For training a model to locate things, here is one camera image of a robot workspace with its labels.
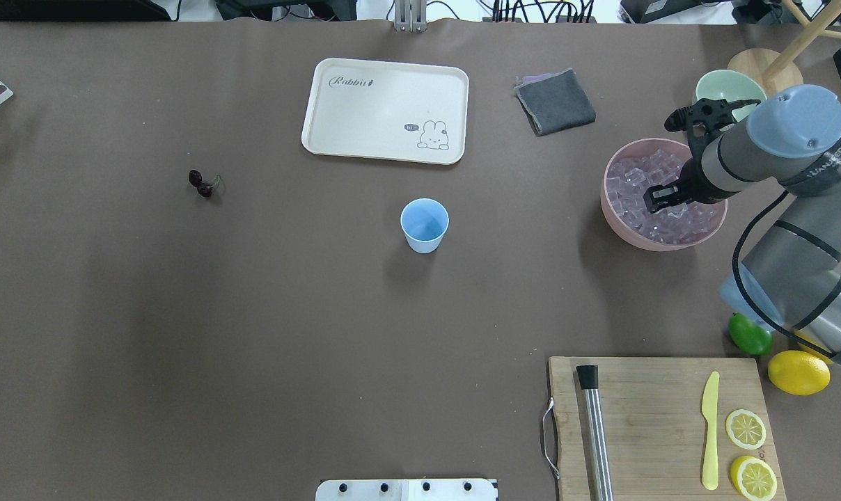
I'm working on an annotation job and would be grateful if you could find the pink bowl of ice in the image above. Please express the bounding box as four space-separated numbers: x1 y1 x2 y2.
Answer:
600 138 728 252

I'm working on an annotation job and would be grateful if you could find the wooden cutting board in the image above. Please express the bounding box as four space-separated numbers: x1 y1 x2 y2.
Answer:
549 356 770 500

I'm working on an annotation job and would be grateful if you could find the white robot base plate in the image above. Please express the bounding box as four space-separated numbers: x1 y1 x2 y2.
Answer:
315 478 499 500

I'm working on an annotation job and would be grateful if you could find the grey folded cloth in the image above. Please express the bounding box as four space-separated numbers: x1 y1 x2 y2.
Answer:
514 67 597 136

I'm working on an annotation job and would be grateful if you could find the yellow lemon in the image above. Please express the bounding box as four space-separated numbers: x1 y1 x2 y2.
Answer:
767 350 831 396
795 332 833 367

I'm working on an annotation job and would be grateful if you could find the cream rabbit tray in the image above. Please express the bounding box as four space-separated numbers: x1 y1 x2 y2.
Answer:
301 58 469 165

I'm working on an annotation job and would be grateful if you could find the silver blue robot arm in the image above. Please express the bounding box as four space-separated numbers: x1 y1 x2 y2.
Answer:
643 83 841 368

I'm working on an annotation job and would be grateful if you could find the steel muddler black tip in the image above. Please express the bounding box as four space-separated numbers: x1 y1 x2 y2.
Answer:
576 365 615 501

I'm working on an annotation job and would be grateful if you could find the lemon slice inner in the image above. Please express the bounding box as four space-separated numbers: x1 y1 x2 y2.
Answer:
724 408 767 450

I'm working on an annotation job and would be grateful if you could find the wooden cup tree stand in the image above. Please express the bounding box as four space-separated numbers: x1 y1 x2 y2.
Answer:
727 1 841 96

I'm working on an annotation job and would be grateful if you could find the dark cherries pair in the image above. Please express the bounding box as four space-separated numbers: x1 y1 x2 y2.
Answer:
188 169 223 199

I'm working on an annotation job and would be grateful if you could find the mint green bowl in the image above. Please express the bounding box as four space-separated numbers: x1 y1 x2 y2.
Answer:
691 69 768 104

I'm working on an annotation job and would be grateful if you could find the green lime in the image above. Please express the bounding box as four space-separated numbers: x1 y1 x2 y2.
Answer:
728 313 773 356

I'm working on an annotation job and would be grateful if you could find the yellow lemon back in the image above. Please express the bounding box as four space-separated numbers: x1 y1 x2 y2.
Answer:
795 332 833 367

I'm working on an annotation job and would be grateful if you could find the lemon slice near edge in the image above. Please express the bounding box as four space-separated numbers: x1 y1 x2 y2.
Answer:
730 456 779 500

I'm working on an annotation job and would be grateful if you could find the yellow plastic knife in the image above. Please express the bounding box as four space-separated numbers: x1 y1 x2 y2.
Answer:
700 371 720 491

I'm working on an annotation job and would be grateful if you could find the yellow lemon front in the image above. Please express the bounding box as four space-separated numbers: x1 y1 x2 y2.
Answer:
767 350 831 396

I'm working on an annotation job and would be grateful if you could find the blue paper cup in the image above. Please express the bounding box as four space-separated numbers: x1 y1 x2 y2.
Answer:
400 198 450 254

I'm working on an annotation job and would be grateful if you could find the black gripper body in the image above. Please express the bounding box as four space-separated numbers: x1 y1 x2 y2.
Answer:
675 159 719 204

